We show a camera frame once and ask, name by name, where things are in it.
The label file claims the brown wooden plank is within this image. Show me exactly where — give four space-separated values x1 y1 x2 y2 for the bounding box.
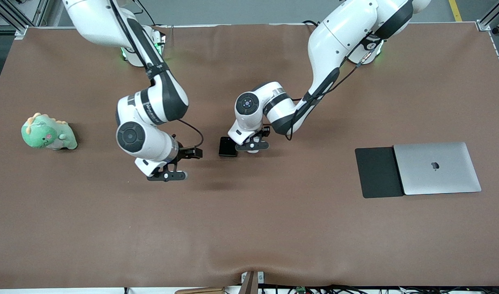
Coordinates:
175 287 226 294

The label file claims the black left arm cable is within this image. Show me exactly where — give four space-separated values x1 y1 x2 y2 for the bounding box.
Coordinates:
288 37 382 141

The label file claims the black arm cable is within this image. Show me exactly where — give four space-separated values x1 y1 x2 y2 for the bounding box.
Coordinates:
288 37 382 141
109 0 204 148

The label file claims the green dinosaur plush toy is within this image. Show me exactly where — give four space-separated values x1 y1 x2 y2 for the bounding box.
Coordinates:
21 112 78 151

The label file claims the brown table cover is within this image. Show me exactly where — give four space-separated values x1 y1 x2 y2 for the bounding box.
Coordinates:
0 22 499 289

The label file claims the black phone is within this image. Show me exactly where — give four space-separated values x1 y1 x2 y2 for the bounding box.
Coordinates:
218 136 238 158

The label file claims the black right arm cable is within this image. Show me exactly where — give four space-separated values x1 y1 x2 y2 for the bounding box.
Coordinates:
109 0 204 148

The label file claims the aluminium frame profile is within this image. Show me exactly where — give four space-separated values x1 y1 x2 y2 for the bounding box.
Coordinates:
0 0 51 40
477 0 499 33

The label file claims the silver closed laptop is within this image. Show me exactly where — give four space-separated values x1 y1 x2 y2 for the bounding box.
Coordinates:
393 141 482 196

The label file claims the black mouse pad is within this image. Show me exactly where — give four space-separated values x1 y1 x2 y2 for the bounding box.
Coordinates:
355 146 406 199

